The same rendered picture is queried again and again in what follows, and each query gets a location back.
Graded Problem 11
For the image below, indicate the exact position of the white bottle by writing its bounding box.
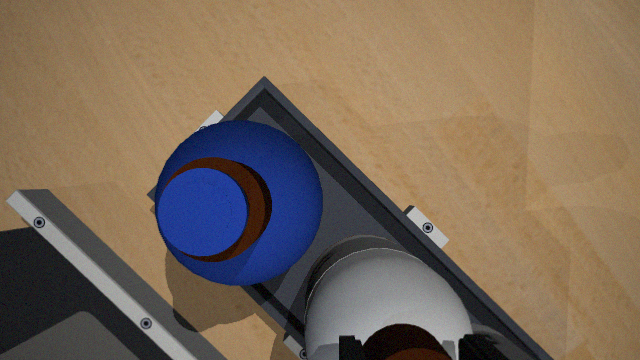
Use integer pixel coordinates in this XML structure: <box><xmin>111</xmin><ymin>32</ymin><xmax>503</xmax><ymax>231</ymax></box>
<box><xmin>471</xmin><ymin>323</ymin><xmax>535</xmax><ymax>360</ymax></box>
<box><xmin>304</xmin><ymin>234</ymin><xmax>474</xmax><ymax>360</ymax></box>

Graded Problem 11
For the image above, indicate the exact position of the blue bottle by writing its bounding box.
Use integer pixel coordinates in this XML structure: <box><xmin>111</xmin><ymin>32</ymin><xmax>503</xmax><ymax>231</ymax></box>
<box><xmin>154</xmin><ymin>120</ymin><xmax>323</xmax><ymax>286</ymax></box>

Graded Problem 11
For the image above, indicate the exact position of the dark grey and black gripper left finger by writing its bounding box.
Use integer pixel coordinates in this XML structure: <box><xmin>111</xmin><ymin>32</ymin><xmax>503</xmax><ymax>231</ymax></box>
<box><xmin>339</xmin><ymin>336</ymin><xmax>366</xmax><ymax>360</ymax></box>

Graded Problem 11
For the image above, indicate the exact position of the dark grey tray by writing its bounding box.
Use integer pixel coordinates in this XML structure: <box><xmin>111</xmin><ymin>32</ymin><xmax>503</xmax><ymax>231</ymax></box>
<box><xmin>219</xmin><ymin>83</ymin><xmax>554</xmax><ymax>360</ymax></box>

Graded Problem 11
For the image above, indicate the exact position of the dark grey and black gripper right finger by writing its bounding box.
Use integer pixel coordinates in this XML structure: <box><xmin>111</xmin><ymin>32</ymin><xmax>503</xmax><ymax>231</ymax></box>
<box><xmin>458</xmin><ymin>334</ymin><xmax>509</xmax><ymax>360</ymax></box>

